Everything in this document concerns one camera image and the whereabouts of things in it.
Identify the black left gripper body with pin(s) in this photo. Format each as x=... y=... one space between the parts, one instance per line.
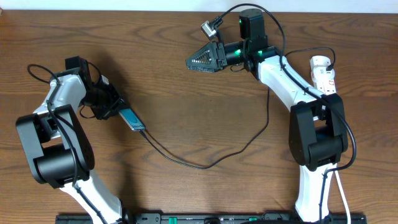
x=106 y=102

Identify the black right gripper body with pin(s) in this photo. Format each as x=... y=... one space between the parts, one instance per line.
x=222 y=56

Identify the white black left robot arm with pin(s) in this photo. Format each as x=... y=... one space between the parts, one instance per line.
x=56 y=147

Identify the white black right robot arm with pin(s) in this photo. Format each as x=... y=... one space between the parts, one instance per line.
x=317 y=135

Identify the white USB charger adapter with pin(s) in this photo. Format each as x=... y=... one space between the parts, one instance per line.
x=321 y=74

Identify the white power strip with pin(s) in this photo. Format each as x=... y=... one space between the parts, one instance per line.
x=327 y=87

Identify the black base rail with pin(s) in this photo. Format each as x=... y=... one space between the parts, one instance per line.
x=156 y=218

